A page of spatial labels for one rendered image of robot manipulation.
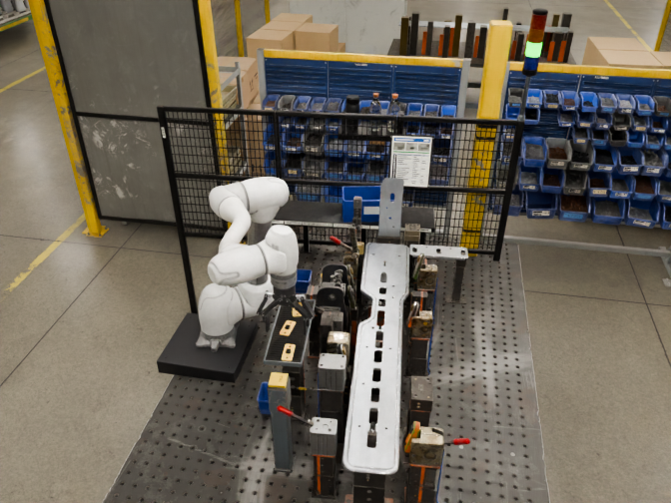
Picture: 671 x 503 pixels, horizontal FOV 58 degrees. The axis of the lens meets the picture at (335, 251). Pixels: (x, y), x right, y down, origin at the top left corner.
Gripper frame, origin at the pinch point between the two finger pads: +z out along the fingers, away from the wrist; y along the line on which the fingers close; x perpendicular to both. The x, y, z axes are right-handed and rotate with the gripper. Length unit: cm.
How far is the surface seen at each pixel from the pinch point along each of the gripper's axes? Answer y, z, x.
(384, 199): 29, 6, 109
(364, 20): -29, 59, 714
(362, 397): 28.1, 27.5, -3.4
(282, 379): 0.5, 11.5, -13.4
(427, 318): 52, 23, 40
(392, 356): 38, 28, 20
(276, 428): -2.2, 34.0, -16.1
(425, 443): 51, 22, -26
